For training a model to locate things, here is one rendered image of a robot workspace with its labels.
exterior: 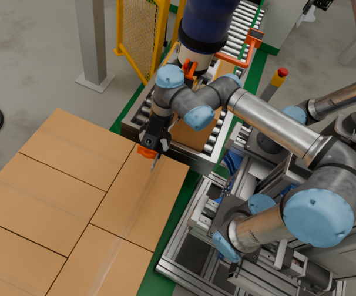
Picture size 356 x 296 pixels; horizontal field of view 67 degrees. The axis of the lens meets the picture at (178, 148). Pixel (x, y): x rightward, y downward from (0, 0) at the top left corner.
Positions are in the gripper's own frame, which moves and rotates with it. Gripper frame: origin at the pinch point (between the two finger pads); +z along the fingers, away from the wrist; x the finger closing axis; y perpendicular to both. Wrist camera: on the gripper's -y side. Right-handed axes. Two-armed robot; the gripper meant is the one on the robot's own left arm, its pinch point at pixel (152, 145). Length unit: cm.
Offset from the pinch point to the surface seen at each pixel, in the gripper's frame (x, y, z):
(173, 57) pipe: 12, 60, 8
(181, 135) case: -7, 51, 56
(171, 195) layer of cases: -15, 15, 70
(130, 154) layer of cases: 19, 31, 70
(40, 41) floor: 174, 144, 126
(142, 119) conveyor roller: 24, 60, 71
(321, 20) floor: -138, 419, 125
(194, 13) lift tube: 6, 51, -23
